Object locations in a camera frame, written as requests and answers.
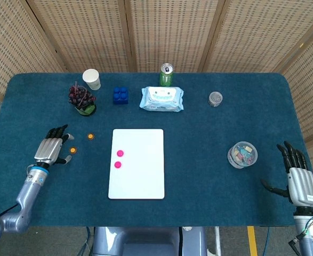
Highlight light blue wet wipes pack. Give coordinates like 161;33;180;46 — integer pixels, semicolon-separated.
139;86;184;112

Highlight small clear plastic jar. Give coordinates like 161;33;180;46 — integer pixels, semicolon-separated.
208;91;223;107

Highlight white rectangular board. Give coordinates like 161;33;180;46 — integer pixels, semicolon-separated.
108;129;165;200

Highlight white table leg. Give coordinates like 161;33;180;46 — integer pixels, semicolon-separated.
214;226;222;256

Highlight bamboo folding screen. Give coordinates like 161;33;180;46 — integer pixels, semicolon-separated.
0;0;313;142

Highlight blue felt table cloth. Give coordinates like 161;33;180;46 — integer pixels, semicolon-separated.
0;72;310;227

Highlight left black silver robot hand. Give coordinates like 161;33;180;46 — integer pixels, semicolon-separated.
34;124;75;165

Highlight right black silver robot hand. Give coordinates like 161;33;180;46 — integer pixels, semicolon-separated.
260;140;313;207

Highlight green drink can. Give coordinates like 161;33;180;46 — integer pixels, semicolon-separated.
159;63;174;87

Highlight white paper cup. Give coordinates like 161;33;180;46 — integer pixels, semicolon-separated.
82;68;102;91

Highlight blue building block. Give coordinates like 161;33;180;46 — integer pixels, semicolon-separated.
113;86;130;105

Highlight thin blue cable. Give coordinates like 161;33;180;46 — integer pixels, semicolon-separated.
84;226;93;256
262;226;271;256

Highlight grey-blue robot torso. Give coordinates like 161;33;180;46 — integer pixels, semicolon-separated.
92;226;207;256

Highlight purple artificial grape bunch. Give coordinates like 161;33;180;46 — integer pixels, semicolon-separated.
68;81;97;109

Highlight large clear jar of clips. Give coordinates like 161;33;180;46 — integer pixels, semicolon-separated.
227;141;259;170

